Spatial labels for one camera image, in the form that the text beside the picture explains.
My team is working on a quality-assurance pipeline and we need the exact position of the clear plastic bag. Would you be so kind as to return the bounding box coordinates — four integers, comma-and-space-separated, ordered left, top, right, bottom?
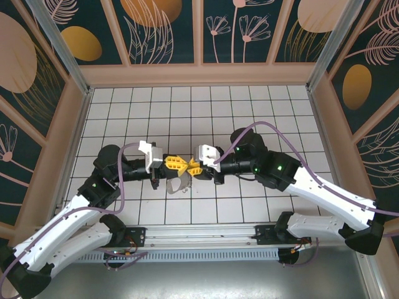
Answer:
165, 174, 191, 196

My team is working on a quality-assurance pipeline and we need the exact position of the small circuit board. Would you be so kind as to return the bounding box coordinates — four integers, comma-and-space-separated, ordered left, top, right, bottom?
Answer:
104, 249, 135, 260

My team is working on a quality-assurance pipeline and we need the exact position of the grey sheet metal panel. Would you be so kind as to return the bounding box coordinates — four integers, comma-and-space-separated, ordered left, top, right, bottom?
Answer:
31, 260, 368, 299

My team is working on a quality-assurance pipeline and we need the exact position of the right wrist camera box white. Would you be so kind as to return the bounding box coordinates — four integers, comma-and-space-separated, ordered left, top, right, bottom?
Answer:
193, 143, 223, 173

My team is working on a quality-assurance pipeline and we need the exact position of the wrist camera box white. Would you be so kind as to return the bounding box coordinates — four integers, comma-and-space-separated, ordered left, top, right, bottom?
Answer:
138, 140, 165, 171
193, 143, 223, 173

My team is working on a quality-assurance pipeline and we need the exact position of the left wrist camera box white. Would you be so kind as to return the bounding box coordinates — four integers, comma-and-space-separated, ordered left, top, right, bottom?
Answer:
138, 140, 165, 171

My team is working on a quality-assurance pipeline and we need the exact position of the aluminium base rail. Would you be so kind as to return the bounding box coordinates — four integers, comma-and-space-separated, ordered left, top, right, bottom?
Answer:
29, 221, 372, 250

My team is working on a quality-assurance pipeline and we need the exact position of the aluminium table side rail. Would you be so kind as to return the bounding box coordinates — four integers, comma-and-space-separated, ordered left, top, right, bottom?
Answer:
307, 88, 355, 221

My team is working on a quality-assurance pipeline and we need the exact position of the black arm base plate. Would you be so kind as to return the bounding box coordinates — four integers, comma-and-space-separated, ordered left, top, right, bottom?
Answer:
123, 226, 147, 249
254, 224, 312, 247

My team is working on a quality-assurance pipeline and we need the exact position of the grey slotted cable duct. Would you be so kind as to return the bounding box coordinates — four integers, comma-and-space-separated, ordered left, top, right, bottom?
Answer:
73, 249, 281, 263

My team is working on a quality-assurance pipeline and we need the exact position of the yellow connector with wires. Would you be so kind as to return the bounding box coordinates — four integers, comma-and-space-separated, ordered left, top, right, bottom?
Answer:
289, 237, 312, 254

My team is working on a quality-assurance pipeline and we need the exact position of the aluminium frame post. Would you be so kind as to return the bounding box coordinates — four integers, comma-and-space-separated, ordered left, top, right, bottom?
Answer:
26, 0, 95, 96
305, 0, 366, 92

